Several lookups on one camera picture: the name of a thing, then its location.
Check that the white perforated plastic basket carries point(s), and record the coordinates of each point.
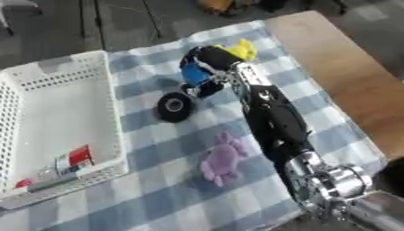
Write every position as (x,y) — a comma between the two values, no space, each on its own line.
(58,126)

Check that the silver and black right robot arm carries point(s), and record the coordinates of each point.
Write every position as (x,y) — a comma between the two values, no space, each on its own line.
(279,126)

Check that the black tape roll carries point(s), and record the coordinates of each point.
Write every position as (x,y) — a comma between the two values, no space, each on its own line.
(174,107)

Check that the red and white tube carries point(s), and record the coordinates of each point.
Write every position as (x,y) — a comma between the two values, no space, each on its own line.
(63,168)

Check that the tan bag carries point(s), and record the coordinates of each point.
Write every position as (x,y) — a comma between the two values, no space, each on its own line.
(221,6)

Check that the blue block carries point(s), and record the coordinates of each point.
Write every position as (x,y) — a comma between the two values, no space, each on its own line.
(193,73)

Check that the yellow soft toy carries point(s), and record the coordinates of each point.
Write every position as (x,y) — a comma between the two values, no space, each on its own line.
(242,49)

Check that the black tripod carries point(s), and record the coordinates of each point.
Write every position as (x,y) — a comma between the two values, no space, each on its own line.
(118,18)

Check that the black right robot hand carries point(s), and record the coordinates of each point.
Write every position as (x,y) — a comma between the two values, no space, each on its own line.
(213,58)

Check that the purple crab soft toy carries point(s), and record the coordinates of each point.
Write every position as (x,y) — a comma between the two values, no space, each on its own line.
(223,159)

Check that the white chair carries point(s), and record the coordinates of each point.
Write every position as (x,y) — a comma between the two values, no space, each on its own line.
(16,13)

